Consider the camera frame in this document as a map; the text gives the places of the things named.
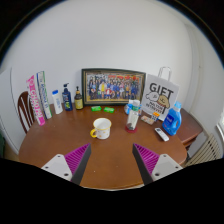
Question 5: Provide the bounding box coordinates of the blue tissue pack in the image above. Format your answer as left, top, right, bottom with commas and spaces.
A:
123, 99, 134, 116

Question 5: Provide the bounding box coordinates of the brown wooden side table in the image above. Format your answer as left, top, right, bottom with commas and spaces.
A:
176, 108, 204, 149

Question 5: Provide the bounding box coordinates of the amber pump bottle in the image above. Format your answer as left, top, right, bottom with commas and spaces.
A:
73, 86, 84, 111

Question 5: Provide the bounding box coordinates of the clear green-labelled drink bottle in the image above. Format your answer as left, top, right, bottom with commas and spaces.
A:
125, 99, 143, 132

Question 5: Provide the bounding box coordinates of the white bottle with blue cap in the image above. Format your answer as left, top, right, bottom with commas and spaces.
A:
51, 89, 64, 115

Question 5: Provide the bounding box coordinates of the puzzle cube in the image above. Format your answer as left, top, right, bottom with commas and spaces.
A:
151, 111, 161, 122

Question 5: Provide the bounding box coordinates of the tall pink and white box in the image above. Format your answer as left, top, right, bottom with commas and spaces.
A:
26, 74, 46, 127

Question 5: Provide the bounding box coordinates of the flat round red coaster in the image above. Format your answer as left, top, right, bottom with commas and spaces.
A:
124, 124, 138, 134

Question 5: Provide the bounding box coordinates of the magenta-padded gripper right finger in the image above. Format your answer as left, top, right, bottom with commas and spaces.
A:
131, 143, 184, 186

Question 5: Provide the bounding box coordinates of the brown wooden chair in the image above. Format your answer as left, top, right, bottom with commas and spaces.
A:
17, 91, 36, 135

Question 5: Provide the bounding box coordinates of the white remote control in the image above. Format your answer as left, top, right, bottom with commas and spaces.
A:
154, 127, 170, 142

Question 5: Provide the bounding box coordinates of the white paper gift bag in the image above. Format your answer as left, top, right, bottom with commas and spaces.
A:
140, 66, 180, 122

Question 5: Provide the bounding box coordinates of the white radiator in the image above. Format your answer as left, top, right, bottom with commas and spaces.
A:
184, 133, 224, 168

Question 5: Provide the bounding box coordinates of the framed group picture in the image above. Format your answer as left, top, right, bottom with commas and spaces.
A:
81, 68, 147, 107

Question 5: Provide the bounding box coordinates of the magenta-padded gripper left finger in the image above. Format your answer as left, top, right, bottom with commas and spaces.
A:
40, 143, 92, 186

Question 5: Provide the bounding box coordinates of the dark blue pump bottle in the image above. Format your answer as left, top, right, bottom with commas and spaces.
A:
61, 82, 74, 112

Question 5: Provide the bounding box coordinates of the white refrigerator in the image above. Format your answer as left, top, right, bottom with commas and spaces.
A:
0, 67, 19, 154

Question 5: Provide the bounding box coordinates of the white mug with yellow handle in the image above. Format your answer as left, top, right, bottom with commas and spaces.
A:
89, 117, 113, 140

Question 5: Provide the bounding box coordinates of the flat floral patterned pouch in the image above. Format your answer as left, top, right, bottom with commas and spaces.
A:
140, 114, 155, 126

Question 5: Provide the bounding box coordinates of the blue detergent bottle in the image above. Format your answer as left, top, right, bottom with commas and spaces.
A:
161, 101, 183, 136

